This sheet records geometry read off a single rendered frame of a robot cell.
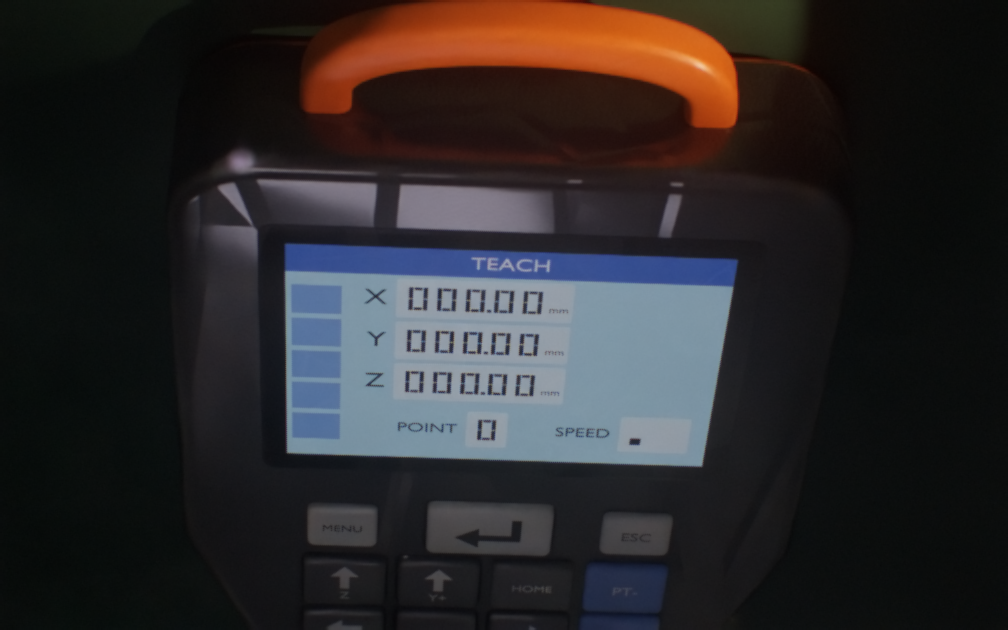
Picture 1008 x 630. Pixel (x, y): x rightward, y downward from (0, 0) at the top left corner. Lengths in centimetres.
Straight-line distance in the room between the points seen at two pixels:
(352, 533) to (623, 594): 4
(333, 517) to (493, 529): 2
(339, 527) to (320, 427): 2
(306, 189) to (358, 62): 2
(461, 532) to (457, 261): 6
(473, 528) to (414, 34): 9
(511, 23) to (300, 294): 5
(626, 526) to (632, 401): 3
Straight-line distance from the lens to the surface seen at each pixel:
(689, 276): 36
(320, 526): 40
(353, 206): 35
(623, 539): 40
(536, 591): 41
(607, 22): 34
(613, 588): 41
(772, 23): 36
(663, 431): 38
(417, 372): 37
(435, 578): 41
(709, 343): 37
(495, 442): 38
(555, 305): 36
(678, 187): 35
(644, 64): 34
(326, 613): 41
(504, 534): 40
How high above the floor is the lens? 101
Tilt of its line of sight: 41 degrees down
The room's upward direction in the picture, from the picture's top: 180 degrees clockwise
